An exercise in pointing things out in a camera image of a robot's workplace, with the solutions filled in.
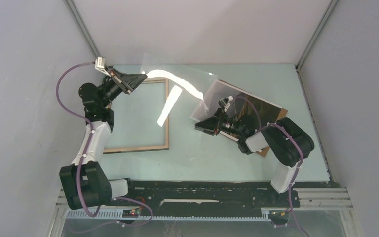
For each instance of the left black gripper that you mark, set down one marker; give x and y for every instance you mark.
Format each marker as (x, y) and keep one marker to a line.
(127, 83)

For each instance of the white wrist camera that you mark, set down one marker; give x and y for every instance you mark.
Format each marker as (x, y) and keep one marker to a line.
(224, 103)
(101, 66)

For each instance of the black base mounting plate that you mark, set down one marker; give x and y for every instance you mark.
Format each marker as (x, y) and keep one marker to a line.
(209, 199)

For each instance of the clear acrylic sheet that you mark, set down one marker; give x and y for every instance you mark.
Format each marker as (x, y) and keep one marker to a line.
(181, 80)

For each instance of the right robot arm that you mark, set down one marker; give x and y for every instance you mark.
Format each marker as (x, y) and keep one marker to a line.
(289, 143)

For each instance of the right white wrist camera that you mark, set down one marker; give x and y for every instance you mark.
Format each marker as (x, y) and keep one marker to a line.
(224, 103)

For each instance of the wooden picture frame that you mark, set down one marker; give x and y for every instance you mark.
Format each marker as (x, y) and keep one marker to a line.
(135, 119)

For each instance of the landscape photo print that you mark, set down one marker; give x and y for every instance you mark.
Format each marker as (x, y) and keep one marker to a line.
(206, 110)

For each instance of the left corner aluminium post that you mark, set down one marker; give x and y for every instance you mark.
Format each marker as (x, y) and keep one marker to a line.
(77, 18)

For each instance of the brown backing board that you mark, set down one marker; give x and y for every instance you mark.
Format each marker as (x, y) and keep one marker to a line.
(257, 111)

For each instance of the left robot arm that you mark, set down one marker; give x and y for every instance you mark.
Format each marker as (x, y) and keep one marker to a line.
(84, 183)

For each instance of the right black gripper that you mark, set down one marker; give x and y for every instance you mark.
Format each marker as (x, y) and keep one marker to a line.
(213, 125)

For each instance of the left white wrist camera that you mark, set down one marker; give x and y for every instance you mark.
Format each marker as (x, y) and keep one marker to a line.
(101, 66)

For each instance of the corner aluminium post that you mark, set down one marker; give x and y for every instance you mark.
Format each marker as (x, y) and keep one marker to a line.
(326, 17)
(77, 18)

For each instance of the right corner aluminium post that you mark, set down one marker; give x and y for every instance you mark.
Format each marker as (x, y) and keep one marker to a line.
(326, 17)

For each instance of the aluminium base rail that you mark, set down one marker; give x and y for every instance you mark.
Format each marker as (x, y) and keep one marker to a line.
(313, 196)

